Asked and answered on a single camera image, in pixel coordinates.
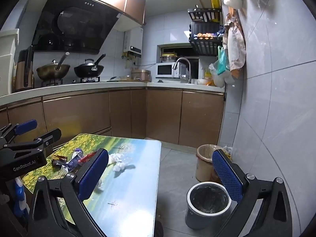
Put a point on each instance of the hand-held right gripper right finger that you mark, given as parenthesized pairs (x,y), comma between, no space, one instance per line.
(227,177)

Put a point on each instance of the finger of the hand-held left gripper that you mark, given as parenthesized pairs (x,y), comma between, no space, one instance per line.
(50,135)
(26,126)

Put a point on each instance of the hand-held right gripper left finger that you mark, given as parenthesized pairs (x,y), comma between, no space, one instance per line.
(92,174)

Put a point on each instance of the red snack packet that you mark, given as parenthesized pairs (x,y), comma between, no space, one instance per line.
(86,157)

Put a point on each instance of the white tissue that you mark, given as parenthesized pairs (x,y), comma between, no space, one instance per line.
(121,166)

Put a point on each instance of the grey bin with black liner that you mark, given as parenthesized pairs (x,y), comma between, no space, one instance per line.
(197,214)

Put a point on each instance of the person's left hand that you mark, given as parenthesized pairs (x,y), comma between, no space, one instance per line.
(19,192)

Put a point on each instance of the clear plastic wrapper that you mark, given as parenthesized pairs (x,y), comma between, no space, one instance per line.
(100,186)

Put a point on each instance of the purple round lid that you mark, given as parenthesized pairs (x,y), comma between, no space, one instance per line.
(71,164)

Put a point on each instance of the beige bin with liner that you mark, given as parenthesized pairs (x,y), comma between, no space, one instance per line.
(203,167)

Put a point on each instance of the brown candy wrapper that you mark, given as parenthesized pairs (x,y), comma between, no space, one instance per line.
(58,161)

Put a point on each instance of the landscape print folding table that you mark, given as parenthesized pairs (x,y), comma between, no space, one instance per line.
(133,195)

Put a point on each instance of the brown thermos kettle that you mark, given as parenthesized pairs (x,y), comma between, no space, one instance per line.
(23,74)

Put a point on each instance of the gas stove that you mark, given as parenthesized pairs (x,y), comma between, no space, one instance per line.
(74,81)

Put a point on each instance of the brass wok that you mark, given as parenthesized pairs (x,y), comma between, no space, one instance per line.
(53,71)

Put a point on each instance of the white cabinet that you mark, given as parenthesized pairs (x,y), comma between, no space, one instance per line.
(8,61)

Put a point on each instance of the white kitchen countertop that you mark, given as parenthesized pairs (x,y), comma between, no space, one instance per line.
(98,86)

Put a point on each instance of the black wok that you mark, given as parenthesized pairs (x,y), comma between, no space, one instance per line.
(87,70)

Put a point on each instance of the brown lower kitchen cabinets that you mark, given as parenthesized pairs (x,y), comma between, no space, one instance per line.
(160,113)

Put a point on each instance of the white bowl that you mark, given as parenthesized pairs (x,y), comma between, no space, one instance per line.
(202,81)

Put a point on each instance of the clear plastic bag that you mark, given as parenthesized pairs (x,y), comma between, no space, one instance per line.
(219,77)

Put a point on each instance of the yellow packet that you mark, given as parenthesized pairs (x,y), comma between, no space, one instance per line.
(209,77)

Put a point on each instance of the round bamboo steamer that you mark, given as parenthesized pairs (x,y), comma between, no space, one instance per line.
(140,75)

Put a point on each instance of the green plastic bag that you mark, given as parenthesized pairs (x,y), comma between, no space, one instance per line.
(223,60)

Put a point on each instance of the black range hood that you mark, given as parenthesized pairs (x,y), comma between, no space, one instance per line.
(74,17)

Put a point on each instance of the white microwave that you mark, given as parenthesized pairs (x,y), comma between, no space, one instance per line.
(164,70)

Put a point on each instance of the steel kitchen faucet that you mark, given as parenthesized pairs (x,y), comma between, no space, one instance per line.
(184,60)

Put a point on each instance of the white water heater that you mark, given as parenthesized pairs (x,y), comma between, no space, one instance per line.
(133,39)

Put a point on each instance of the glass pot with yellow lid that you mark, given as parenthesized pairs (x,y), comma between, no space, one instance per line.
(168,57)

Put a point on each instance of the yellow roll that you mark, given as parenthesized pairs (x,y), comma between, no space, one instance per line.
(214,5)

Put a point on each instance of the wooden rolling pin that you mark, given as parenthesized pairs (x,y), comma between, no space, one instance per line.
(200,2)

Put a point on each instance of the black wall rack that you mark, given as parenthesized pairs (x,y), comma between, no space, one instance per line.
(205,43)

